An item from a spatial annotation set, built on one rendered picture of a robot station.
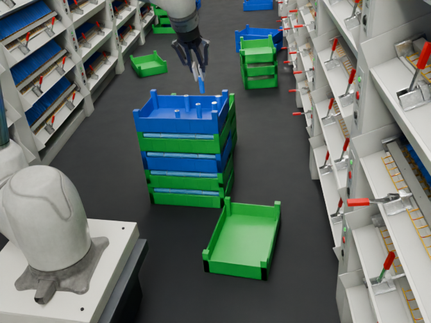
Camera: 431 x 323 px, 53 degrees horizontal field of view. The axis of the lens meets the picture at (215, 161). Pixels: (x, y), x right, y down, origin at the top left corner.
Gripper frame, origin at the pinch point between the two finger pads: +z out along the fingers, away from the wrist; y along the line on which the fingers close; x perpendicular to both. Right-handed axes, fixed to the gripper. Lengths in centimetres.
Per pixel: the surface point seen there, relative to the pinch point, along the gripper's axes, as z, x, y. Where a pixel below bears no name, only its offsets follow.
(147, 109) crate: 11.8, -7.9, -20.7
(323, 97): 15.3, 1.9, 43.3
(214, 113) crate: 2.4, -17.0, 8.0
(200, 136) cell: 10.9, -20.1, 2.0
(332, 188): 22, -32, 47
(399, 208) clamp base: -38, -70, 55
